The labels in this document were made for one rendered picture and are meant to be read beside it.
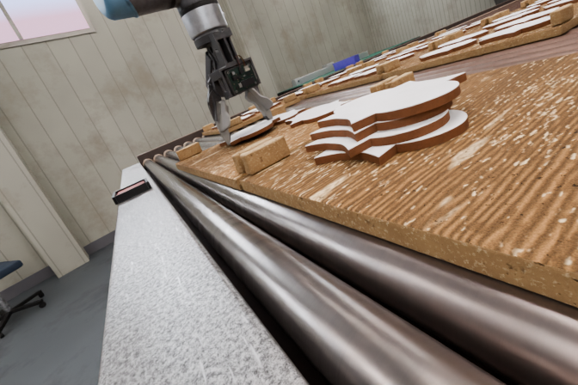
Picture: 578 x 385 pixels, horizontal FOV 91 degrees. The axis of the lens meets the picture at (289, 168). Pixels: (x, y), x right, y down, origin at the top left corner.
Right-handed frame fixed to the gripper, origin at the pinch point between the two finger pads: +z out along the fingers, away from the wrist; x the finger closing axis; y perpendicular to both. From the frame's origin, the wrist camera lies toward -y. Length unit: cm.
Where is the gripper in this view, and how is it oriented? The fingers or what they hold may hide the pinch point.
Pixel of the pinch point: (249, 131)
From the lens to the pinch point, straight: 64.5
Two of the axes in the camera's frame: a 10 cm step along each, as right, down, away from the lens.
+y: 5.4, 1.1, -8.4
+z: 3.6, 8.7, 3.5
